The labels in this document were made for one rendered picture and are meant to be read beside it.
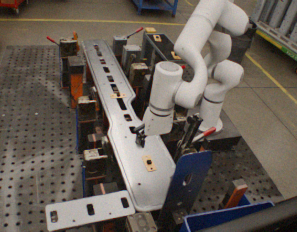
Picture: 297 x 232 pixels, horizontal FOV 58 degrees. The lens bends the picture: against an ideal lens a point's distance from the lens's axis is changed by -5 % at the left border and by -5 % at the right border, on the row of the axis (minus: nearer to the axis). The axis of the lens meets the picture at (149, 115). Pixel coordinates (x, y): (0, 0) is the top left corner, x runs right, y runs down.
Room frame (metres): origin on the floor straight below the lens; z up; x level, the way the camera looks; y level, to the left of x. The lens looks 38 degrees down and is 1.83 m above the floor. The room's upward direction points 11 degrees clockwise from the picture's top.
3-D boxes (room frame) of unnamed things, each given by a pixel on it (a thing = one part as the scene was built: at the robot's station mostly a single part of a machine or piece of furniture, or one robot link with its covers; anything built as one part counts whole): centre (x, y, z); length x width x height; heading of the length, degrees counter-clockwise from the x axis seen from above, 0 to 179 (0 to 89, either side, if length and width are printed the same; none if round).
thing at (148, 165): (0.76, -0.03, 1.01); 0.08 x 0.04 x 0.01; 27
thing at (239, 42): (3.97, -1.04, 0.36); 0.54 x 0.50 x 0.73; 111
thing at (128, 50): (1.54, 0.17, 0.90); 0.13 x 0.10 x 0.41; 117
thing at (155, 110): (0.76, -0.04, 1.29); 0.09 x 0.08 x 0.03; 116
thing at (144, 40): (1.76, 0.10, 0.92); 0.08 x 0.08 x 0.44; 27
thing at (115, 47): (1.78, 0.29, 0.88); 0.11 x 0.10 x 0.36; 117
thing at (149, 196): (1.19, 0.19, 1.00); 1.38 x 0.22 x 0.02; 27
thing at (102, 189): (0.61, 0.10, 0.84); 0.11 x 0.10 x 0.28; 117
